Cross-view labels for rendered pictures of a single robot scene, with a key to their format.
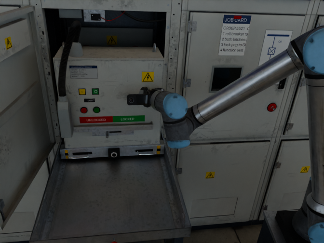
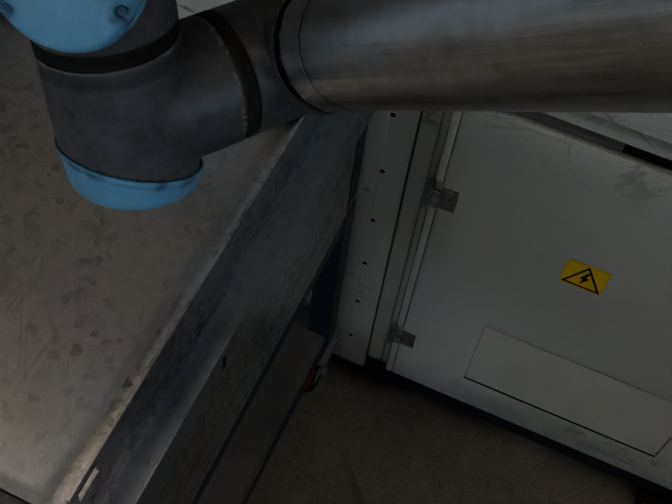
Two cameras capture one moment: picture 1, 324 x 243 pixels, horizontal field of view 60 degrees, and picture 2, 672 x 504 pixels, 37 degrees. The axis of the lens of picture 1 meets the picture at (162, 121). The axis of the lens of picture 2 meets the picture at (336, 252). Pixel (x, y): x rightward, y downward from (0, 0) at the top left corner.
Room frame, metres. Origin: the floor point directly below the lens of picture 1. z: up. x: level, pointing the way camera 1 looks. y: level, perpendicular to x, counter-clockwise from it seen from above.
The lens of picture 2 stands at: (0.65, -0.39, 1.69)
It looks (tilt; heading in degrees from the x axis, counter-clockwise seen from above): 56 degrees down; 27
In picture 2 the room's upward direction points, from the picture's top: 8 degrees clockwise
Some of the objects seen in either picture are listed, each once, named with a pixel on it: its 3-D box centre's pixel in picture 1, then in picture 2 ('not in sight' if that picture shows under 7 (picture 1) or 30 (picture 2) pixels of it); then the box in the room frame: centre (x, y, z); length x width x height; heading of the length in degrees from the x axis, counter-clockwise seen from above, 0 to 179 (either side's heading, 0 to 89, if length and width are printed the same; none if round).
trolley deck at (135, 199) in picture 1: (114, 181); (26, 152); (1.08, 0.22, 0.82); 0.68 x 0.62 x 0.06; 10
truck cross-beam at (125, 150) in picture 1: (114, 149); not in sight; (1.25, 0.25, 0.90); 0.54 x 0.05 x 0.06; 100
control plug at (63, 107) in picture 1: (65, 117); not in sight; (1.13, 0.44, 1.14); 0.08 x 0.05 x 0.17; 10
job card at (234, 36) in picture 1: (234, 35); not in sight; (1.50, -0.35, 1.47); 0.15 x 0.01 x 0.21; 100
